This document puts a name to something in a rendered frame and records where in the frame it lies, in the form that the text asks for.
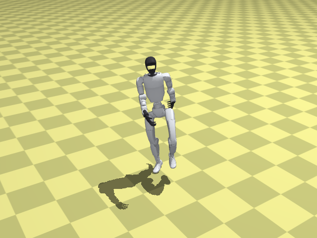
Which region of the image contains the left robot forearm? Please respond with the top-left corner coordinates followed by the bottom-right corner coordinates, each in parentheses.
top-left (169, 90), bottom-right (176, 103)

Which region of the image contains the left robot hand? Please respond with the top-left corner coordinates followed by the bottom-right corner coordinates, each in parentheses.
top-left (168, 101), bottom-right (175, 109)

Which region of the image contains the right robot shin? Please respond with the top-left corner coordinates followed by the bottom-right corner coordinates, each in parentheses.
top-left (150, 144), bottom-right (160, 164)

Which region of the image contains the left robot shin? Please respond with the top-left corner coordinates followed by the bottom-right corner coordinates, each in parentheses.
top-left (169, 140), bottom-right (177, 157)

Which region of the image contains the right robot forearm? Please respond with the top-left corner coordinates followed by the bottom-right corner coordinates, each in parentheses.
top-left (139, 95), bottom-right (148, 115)

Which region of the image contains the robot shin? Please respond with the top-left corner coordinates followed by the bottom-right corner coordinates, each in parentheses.
top-left (150, 144), bottom-right (160, 164)
top-left (169, 140), bottom-right (177, 157)

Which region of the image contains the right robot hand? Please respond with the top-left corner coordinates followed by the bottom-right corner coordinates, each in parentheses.
top-left (143, 110), bottom-right (156, 126)

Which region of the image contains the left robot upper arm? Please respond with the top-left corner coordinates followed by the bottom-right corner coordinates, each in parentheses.
top-left (162, 73), bottom-right (175, 95)

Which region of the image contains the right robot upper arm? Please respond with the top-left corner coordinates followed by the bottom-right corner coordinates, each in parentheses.
top-left (136, 76), bottom-right (147, 100)

